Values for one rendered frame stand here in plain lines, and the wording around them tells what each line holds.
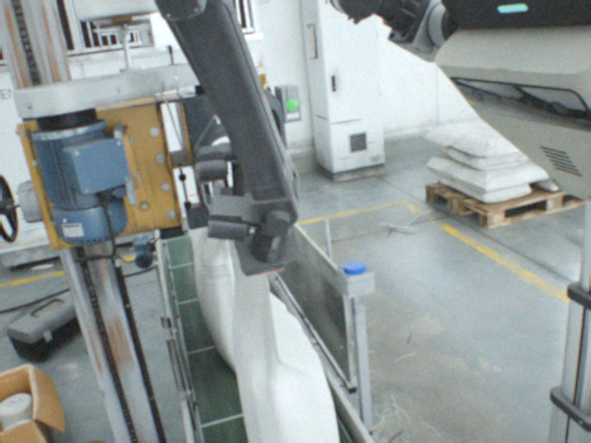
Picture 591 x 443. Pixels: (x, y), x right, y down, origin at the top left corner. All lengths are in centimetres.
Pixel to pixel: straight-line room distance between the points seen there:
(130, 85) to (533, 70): 78
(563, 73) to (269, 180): 39
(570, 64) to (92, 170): 81
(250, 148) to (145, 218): 75
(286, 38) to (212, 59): 497
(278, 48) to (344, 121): 103
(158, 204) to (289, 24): 433
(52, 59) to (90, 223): 42
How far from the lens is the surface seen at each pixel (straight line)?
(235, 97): 59
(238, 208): 78
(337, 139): 513
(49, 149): 115
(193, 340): 213
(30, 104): 112
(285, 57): 553
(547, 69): 76
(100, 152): 107
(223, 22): 54
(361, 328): 150
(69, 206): 117
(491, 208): 392
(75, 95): 110
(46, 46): 137
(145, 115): 131
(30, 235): 432
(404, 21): 107
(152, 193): 135
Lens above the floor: 146
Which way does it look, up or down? 20 degrees down
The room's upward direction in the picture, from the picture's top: 7 degrees counter-clockwise
